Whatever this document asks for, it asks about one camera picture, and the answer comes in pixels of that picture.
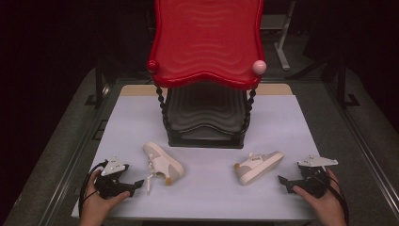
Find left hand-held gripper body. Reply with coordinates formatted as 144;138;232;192
93;155;135;200

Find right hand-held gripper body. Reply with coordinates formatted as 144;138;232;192
294;153;340;200

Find white and grey sneaker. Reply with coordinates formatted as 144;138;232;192
233;151;285;186
142;141;185;194

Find red and black shoe rack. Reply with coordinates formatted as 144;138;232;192
146;0;267;150

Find person's left hand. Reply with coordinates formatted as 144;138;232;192
78;169;132;226

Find person's right hand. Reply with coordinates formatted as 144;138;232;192
293;168;346;226

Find white table sheet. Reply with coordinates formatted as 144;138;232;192
71;94;346;221

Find light wooden board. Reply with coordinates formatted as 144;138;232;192
120;83;294;97

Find black metal stand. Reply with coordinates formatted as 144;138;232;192
334;57;361;109
84;56;111;109

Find white metal stand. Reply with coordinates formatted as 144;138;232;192
259;0;297;72

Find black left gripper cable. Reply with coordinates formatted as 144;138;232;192
77;159;109;218

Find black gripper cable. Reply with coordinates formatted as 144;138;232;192
77;159;109;218
309;170;350;226

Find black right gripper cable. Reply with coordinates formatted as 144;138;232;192
309;170;350;226

